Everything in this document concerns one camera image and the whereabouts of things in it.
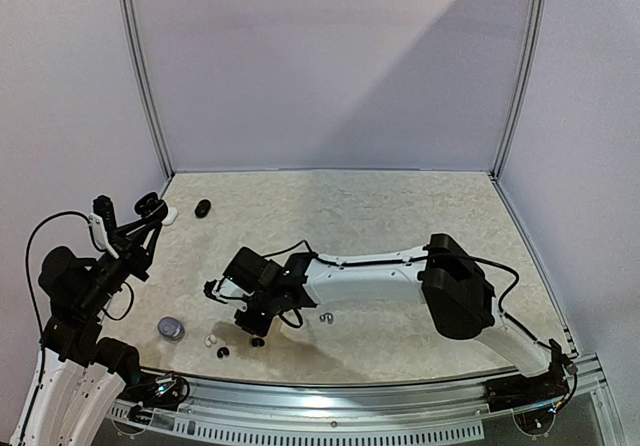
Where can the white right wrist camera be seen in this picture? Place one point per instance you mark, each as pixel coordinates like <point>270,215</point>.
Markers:
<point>226,292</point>

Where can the white earbud lower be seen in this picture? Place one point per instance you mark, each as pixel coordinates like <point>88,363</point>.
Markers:
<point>210,341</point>

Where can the glossy black earbud charging case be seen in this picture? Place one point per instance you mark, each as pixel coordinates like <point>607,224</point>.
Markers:
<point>151,207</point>

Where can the aluminium left corner post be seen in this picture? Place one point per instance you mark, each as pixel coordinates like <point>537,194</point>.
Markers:
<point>143,83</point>

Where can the white oval charging case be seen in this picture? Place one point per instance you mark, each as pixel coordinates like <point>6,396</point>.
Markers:
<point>170,217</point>

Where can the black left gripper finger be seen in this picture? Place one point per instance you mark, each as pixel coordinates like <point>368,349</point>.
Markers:
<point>152,232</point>
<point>134,230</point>

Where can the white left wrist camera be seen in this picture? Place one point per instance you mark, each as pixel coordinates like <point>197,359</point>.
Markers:
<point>102,222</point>

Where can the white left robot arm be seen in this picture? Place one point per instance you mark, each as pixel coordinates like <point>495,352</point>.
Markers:
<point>80,372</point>

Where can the aluminium right corner post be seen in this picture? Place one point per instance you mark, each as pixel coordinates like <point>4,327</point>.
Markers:
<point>525,66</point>

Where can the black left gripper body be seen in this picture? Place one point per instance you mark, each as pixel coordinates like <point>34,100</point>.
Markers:
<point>130,255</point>

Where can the aluminium corner post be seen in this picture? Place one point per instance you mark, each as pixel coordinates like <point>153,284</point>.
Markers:
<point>143,83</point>
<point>525,66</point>

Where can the silver earbud right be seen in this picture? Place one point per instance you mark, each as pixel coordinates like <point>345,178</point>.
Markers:
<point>326,318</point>

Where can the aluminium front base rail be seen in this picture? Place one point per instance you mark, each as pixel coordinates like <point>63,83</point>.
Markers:
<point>590,417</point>

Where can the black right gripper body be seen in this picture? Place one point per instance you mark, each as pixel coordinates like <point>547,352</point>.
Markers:
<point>248,303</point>

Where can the white perforated cable tray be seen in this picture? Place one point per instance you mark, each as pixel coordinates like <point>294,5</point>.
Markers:
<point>239,430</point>

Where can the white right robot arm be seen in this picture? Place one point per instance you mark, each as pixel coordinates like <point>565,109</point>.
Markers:
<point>441,275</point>

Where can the small black case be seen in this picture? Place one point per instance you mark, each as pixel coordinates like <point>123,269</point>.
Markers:
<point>202,208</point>

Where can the silver blue charging case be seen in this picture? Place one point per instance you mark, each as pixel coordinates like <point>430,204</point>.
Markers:
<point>171,329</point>

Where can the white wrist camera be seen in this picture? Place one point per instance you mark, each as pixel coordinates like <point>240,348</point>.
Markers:
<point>102,222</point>
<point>226,292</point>

